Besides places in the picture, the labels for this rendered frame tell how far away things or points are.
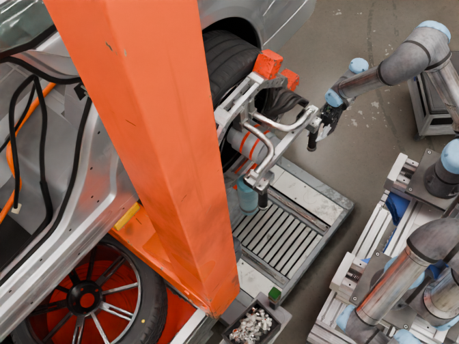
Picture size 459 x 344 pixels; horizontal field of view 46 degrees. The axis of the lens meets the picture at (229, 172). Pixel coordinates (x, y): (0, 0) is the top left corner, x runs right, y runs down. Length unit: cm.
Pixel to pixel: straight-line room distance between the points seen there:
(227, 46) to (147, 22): 134
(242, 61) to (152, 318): 111
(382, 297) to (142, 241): 106
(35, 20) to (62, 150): 77
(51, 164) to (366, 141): 185
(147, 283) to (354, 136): 154
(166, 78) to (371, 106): 259
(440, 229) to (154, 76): 88
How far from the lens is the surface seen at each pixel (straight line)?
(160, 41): 82
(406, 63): 190
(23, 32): 147
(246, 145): 215
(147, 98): 87
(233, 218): 283
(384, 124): 334
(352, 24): 378
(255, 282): 278
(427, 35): 196
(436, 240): 147
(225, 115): 196
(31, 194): 236
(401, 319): 203
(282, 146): 205
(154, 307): 236
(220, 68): 201
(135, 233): 228
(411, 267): 153
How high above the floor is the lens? 275
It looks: 62 degrees down
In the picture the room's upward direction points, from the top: 7 degrees counter-clockwise
